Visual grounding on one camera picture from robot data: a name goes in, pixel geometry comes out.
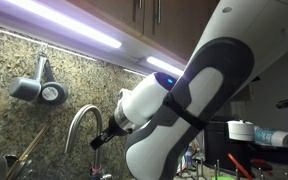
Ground red stick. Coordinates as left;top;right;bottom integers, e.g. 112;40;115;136
226;153;254;180

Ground wooden upper cabinet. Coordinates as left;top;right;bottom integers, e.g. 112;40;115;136
67;0;222;65

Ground black bin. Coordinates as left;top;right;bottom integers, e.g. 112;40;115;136
203;114;254;168

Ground blue soap pump bottle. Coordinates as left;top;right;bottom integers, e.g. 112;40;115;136
183;146;194;169

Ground metal cabinet door handle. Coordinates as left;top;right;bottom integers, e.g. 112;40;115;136
132;0;144;23
152;0;163;35

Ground black kitchen utensils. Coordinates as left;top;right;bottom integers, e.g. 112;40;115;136
0;154;35;180

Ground short under-cabinet light strip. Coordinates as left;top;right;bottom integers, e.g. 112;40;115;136
146;55;185;77

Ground silver gooseneck faucet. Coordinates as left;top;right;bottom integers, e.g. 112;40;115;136
63;104;113;180

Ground green plastic lid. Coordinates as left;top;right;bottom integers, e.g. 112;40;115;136
212;175;233;180

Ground silver tap lever handle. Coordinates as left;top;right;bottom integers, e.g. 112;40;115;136
99;173;114;180

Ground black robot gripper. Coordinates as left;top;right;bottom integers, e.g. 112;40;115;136
89;114;133;151

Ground metal dish rack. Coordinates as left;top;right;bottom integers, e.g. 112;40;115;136
193;158;288;180

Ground dark grey measuring cup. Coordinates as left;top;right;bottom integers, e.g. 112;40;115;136
37;59;69;106

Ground white round container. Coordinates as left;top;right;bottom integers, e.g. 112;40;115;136
226;119;256;142

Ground long under-cabinet light strip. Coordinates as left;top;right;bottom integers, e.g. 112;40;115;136
3;0;123;50

